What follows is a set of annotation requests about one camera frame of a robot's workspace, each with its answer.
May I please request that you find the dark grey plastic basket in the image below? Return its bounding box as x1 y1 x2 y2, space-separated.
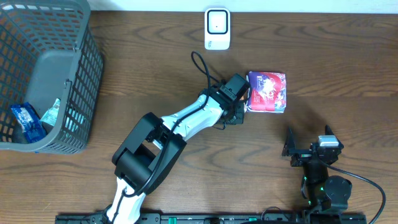
1 0 104 154

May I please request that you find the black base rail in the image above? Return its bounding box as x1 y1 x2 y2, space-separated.
55 213 366 224

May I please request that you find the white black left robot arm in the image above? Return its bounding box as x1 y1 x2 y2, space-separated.
104 82 249 223

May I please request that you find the blue snack bar wrapper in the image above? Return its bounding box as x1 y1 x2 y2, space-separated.
11 102 47 143

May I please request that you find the white barcode scanner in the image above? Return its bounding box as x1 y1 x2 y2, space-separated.
204 8 231 50

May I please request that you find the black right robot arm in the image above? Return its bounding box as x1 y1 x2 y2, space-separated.
282 126 352 213

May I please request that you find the purple red tissue pack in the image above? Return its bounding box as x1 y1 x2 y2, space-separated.
246 71 287 113

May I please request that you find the teal packet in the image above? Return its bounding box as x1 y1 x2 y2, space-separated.
40 98 60 126

